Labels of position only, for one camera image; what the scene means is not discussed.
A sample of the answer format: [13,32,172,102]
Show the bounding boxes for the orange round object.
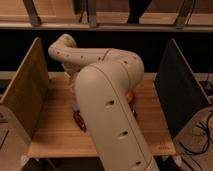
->
[126,91,134,103]

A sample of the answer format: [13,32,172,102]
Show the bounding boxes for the left wooden side panel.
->
[0,38,49,143]

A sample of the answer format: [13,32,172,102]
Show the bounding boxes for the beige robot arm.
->
[48,34,159,171]

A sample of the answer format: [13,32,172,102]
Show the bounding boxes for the right dark side panel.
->
[154,39,211,138]

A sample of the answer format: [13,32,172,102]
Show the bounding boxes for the black cables on floor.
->
[178,111,213,171]

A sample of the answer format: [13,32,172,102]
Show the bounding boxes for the wooden shelf with brackets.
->
[0,0,213,32]

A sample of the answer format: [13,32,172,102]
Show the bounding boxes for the dark red pepper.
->
[73,112,87,131]

